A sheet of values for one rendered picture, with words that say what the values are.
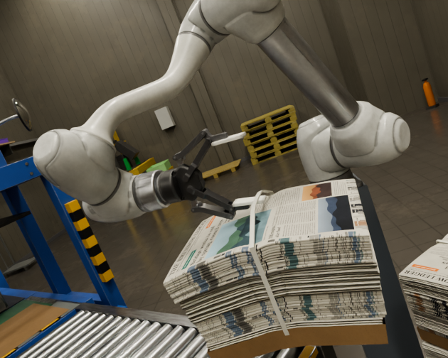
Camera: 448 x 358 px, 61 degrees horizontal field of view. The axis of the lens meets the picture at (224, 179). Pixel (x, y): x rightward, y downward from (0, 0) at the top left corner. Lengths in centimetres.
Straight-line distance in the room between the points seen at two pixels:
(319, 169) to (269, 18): 59
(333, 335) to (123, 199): 50
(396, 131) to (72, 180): 90
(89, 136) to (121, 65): 909
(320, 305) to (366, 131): 63
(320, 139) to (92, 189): 81
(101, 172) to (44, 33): 998
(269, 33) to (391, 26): 723
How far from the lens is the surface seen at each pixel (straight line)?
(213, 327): 82
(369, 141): 122
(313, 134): 136
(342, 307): 74
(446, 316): 118
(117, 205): 86
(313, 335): 78
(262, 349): 82
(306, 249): 68
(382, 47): 813
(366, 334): 78
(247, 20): 100
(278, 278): 71
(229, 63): 931
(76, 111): 1036
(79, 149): 77
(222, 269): 73
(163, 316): 151
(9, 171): 200
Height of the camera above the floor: 143
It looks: 10 degrees down
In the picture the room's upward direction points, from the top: 22 degrees counter-clockwise
